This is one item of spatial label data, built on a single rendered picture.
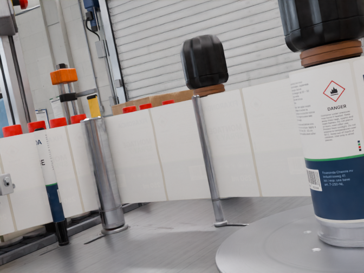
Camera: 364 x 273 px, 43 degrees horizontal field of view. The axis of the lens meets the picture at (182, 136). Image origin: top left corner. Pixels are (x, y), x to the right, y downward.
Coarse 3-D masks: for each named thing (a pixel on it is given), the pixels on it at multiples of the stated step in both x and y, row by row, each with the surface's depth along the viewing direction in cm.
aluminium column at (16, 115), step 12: (0, 36) 98; (12, 36) 100; (0, 48) 99; (12, 48) 101; (0, 60) 100; (12, 60) 99; (0, 72) 100; (12, 72) 99; (24, 72) 101; (0, 84) 101; (12, 84) 99; (24, 84) 101; (12, 96) 99; (24, 96) 101; (12, 108) 100; (12, 120) 101; (24, 120) 100; (36, 120) 102; (24, 132) 99
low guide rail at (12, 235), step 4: (72, 216) 86; (28, 228) 79; (32, 228) 80; (36, 228) 80; (40, 228) 81; (12, 232) 77; (16, 232) 77; (20, 232) 78; (24, 232) 78; (28, 232) 79; (0, 236) 76; (4, 236) 75; (8, 236) 76; (12, 236) 77; (16, 236) 77; (20, 236) 78; (4, 240) 75; (8, 240) 76
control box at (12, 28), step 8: (0, 0) 85; (8, 0) 86; (0, 8) 85; (8, 8) 85; (0, 16) 85; (8, 16) 85; (0, 24) 89; (8, 24) 90; (16, 24) 94; (0, 32) 95; (8, 32) 97; (16, 32) 101
